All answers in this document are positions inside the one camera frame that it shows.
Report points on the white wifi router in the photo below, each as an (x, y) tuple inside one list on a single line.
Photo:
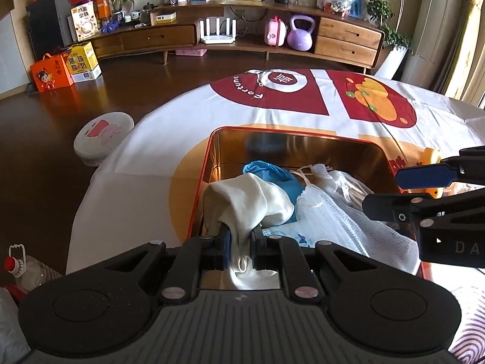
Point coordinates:
[(215, 33)]

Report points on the purple kettlebell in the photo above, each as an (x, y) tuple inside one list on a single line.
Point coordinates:
[(298, 38)]

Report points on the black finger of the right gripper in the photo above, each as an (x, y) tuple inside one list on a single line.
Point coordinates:
[(398, 208)]

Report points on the cream white cloth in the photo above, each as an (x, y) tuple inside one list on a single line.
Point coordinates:
[(222, 204)]

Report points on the orange gift box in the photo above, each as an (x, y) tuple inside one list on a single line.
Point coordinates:
[(51, 73)]

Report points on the white mesh laundry bag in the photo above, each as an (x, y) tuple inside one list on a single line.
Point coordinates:
[(330, 208)]

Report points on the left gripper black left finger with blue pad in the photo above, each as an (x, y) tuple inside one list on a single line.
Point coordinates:
[(188, 263)]

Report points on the pink toy case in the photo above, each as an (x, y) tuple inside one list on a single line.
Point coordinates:
[(275, 32)]

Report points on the yellow carton box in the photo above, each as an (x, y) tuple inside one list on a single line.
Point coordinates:
[(82, 63)]

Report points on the black mini fridge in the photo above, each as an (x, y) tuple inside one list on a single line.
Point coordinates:
[(49, 29)]

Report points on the wooden tv cabinet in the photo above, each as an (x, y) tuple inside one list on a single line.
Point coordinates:
[(240, 26)]

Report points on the potted green tree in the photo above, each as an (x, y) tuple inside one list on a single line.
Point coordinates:
[(381, 13)]

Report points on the white printed tablecloth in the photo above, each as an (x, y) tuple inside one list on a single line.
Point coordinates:
[(146, 187)]

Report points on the yellow rubber duck toy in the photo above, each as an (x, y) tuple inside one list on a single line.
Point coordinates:
[(431, 157)]

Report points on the blue plush shark toy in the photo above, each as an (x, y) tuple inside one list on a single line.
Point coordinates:
[(278, 180)]

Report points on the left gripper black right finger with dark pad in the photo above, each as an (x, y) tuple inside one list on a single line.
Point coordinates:
[(285, 256)]

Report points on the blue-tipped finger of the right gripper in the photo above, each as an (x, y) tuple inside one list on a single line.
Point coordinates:
[(414, 177)]

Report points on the red metal tin box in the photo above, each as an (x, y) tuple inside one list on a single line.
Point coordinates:
[(230, 149)]

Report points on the plastic bottle red cap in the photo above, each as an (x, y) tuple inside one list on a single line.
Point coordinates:
[(28, 272)]

